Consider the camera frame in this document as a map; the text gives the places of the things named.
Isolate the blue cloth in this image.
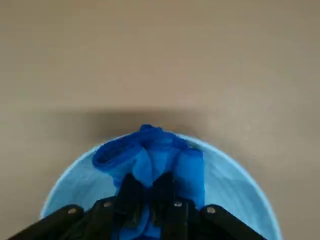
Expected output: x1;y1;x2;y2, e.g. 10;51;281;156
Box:
92;124;206;240

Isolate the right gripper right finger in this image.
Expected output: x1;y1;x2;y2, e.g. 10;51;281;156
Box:
149;171;267;240

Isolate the light blue plastic plate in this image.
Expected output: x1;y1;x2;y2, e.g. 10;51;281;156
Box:
39;134;282;240

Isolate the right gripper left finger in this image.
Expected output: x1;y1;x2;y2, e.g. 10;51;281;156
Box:
7;172;146;240

